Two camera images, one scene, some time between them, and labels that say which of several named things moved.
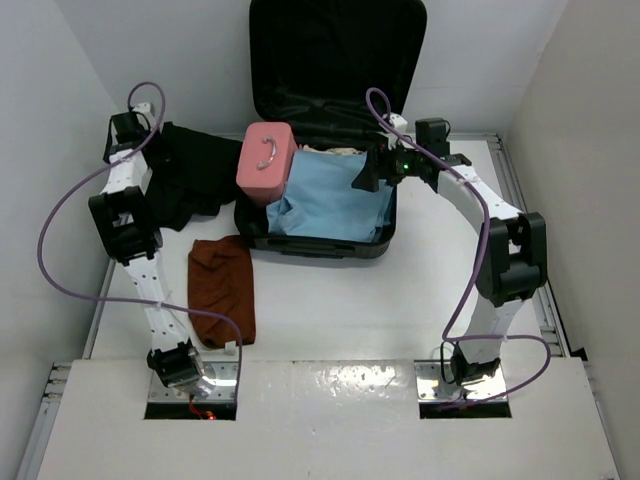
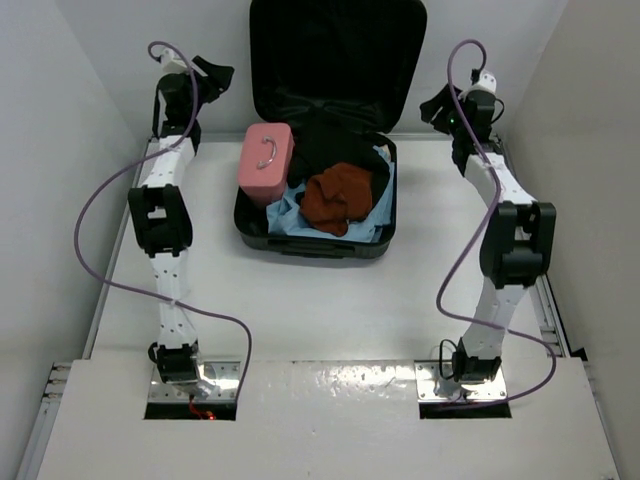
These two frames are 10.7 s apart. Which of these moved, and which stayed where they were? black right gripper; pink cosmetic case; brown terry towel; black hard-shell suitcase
Moved: brown terry towel; black right gripper
Stayed: pink cosmetic case; black hard-shell suitcase
